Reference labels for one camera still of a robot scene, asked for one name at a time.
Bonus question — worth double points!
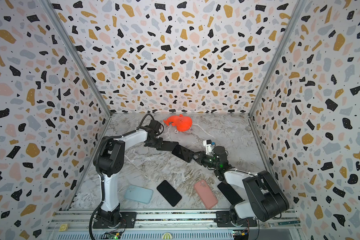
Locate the black smartphone blue edge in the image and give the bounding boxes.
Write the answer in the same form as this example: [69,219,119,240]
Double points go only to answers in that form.
[172,145,195,163]

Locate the black phone case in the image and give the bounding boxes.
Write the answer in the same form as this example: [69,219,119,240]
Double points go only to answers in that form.
[157,141,179,152]

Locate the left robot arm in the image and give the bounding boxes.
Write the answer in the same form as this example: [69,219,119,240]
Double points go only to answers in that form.
[94,119,164,227]

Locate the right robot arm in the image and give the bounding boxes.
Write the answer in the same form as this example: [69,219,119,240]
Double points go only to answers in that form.
[192,146,290,226]

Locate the pink phone case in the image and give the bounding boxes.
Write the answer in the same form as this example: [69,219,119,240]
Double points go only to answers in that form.
[194,180,218,209]

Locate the light blue phone case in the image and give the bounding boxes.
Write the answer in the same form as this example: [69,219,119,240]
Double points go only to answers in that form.
[124,185,154,204]

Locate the black smartphone right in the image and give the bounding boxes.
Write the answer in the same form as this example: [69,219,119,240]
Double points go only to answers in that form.
[218,182,243,206]

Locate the red plush whale toy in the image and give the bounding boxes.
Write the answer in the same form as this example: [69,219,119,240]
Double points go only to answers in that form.
[163,115,193,134]

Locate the black smartphone centre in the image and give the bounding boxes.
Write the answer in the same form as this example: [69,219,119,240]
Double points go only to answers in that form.
[157,180,182,207]

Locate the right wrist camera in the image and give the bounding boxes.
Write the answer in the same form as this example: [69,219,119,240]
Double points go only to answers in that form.
[203,140,216,155]

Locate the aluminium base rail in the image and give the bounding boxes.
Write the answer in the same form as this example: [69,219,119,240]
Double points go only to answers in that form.
[46,209,305,240]

